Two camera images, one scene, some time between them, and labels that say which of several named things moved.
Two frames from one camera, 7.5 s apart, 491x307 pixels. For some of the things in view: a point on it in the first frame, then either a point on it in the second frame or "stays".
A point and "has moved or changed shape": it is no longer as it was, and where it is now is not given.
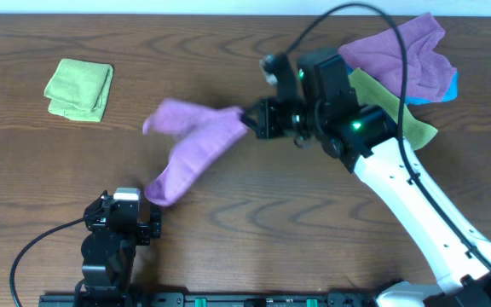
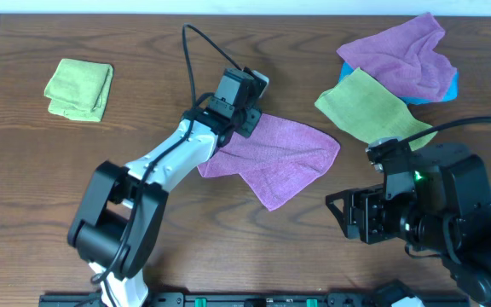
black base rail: (208, 299) stays
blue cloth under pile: (451, 96) stays
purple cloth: (204, 134) has moved or changed shape
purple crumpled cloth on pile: (429, 73) stays
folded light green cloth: (79, 89) stays
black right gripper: (268, 129) to (363, 206)
